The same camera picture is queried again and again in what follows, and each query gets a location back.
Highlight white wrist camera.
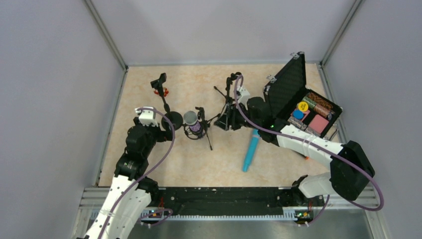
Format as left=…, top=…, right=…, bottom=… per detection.
left=236, top=86, right=251, bottom=106
left=134, top=107, right=159, bottom=127

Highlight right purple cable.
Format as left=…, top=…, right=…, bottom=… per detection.
left=233, top=75, right=385, bottom=227

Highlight small black tripod stand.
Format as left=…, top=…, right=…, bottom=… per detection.
left=213, top=72, right=243, bottom=121

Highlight black foam lined case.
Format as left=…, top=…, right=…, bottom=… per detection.
left=263, top=51, right=342, bottom=138

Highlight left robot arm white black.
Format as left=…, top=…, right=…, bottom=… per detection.
left=83, top=111, right=172, bottom=239

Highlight red owl toy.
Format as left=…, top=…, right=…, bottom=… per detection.
left=154, top=87, right=169, bottom=97

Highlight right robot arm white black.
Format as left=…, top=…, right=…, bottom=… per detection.
left=214, top=97, right=375, bottom=201

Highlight blue round chip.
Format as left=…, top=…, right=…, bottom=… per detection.
left=292, top=110, right=305, bottom=120

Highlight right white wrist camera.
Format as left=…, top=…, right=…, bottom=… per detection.
left=236, top=86, right=251, bottom=106

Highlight poker chip rolls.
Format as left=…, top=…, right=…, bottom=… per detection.
left=288, top=92, right=337, bottom=137

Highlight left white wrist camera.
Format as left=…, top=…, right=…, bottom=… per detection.
left=134, top=107, right=159, bottom=127

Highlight teal microphone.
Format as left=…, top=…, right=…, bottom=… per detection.
left=242, top=129, right=260, bottom=172

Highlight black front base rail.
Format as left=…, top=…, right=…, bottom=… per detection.
left=155, top=186, right=298, bottom=217

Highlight shock mount tripod stand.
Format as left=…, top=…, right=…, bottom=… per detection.
left=182, top=107, right=221, bottom=150

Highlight purple glitter microphone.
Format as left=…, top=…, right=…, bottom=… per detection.
left=183, top=111, right=202, bottom=135

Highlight yellow round chip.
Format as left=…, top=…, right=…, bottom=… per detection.
left=297, top=101, right=309, bottom=112

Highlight pink card box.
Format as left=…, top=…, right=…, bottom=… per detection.
left=309, top=115, right=329, bottom=133

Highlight round base microphone stand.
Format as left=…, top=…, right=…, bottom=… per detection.
left=150, top=73, right=183, bottom=130

